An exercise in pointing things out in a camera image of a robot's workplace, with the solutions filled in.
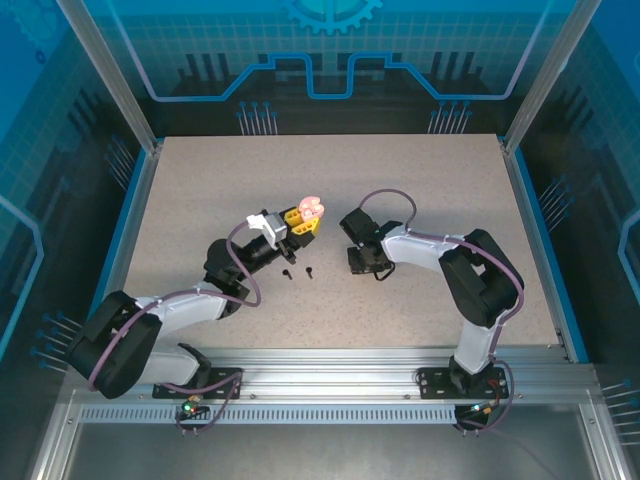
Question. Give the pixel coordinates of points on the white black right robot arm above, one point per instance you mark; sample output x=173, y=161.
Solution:
x=420, y=247

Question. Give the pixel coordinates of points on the grey metal bottom panel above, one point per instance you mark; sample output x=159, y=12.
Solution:
x=325, y=455

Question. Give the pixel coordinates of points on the aluminium frame post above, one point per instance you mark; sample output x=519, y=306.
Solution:
x=550, y=75
x=112, y=75

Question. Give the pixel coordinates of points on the small black led board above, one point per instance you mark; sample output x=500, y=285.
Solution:
x=480, y=410
x=190, y=410

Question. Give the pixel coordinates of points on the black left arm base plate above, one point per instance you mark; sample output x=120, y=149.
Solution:
x=225, y=382

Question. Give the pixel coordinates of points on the aluminium side rail blue trim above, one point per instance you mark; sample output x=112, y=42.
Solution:
x=131, y=225
x=532, y=225

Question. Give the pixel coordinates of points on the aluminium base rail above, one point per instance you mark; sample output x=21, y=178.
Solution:
x=325, y=372

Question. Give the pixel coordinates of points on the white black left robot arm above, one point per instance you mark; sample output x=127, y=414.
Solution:
x=190, y=305

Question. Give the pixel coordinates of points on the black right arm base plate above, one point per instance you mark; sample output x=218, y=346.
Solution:
x=435, y=382

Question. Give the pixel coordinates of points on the pink earbud charging case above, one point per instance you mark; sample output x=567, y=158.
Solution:
x=311, y=206

